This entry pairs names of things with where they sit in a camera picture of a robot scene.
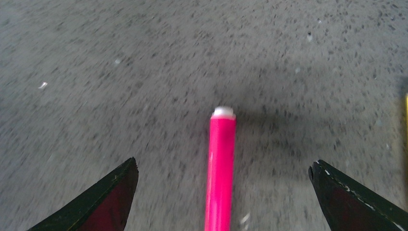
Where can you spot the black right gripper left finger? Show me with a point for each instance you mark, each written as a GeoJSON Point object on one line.
{"type": "Point", "coordinates": [105, 206]}

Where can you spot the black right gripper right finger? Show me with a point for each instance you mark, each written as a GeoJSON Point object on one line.
{"type": "Point", "coordinates": [348, 205]}

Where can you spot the pink marker pen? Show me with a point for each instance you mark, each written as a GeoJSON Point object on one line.
{"type": "Point", "coordinates": [220, 169]}

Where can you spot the yellow marker pen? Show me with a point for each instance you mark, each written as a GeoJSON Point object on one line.
{"type": "Point", "coordinates": [406, 118]}

